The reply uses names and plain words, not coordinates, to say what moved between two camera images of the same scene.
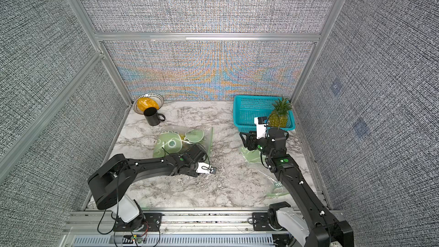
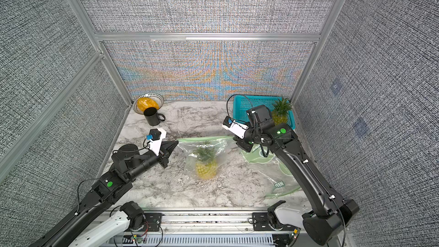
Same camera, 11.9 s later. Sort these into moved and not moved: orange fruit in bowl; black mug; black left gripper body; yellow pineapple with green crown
Moved: black left gripper body
Not moved: yellow pineapple with green crown; black mug; orange fruit in bowl
